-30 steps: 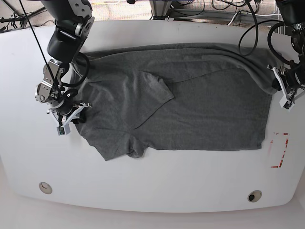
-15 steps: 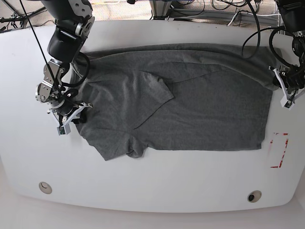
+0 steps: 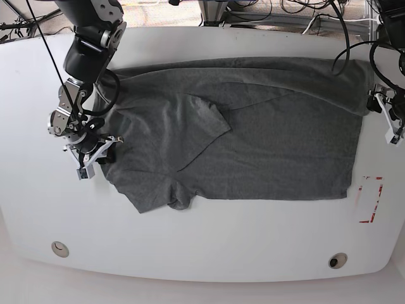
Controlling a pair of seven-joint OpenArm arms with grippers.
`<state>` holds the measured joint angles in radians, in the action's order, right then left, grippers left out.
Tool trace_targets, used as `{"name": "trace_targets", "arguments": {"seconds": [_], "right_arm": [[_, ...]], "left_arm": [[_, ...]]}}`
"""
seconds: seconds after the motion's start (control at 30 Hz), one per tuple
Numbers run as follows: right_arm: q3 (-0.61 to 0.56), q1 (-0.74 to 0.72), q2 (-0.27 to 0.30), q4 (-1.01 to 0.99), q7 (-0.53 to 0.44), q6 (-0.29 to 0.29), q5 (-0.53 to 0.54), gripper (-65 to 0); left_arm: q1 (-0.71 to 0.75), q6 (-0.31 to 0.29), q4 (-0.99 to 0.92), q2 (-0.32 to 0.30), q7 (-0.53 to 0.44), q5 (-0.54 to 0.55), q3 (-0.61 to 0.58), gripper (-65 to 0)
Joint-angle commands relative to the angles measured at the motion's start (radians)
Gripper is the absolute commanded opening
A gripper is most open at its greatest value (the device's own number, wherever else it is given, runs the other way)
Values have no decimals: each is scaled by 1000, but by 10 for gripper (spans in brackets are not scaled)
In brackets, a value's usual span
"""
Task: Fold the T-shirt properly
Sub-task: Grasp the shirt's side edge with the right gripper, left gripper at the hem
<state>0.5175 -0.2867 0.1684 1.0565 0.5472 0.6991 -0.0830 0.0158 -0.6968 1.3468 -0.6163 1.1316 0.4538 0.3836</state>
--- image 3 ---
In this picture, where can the right table grommet hole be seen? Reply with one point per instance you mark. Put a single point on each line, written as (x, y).
(337, 261)

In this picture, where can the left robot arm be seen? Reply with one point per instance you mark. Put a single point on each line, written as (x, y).
(392, 16)

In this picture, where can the black tripod stand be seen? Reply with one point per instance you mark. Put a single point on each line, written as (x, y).
(23, 27)

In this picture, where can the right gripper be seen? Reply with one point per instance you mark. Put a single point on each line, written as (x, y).
(107, 157)

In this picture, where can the red tape rectangle marking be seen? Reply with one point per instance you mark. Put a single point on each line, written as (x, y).
(367, 200)

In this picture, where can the table grommet hole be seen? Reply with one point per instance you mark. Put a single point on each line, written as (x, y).
(60, 249)
(337, 261)

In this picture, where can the grey T-shirt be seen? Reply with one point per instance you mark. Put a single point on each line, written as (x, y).
(236, 129)

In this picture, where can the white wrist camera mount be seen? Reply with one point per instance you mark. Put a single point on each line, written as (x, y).
(86, 154)
(393, 135)

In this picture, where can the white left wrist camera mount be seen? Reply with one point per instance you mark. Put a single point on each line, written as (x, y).
(393, 135)

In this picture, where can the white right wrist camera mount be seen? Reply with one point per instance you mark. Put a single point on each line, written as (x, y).
(86, 154)

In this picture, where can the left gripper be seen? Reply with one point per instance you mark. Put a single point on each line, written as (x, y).
(396, 102)

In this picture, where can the left table grommet hole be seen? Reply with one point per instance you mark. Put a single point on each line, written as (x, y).
(60, 249)

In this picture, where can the aluminium frame rail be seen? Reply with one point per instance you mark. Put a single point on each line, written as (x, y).
(319, 21)

